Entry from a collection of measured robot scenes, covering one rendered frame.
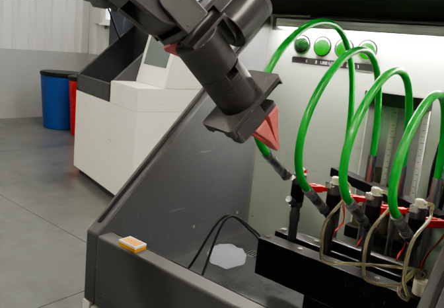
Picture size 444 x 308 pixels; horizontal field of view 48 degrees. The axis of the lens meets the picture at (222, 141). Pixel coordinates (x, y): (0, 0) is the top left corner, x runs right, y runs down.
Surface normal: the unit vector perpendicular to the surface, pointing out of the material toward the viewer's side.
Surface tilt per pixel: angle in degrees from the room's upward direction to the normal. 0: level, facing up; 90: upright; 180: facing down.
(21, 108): 90
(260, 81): 46
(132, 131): 90
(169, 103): 90
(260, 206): 90
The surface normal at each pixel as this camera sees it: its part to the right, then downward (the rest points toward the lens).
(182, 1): 0.44, 0.01
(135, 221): 0.76, 0.19
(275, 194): -0.64, 0.09
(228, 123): -0.52, -0.65
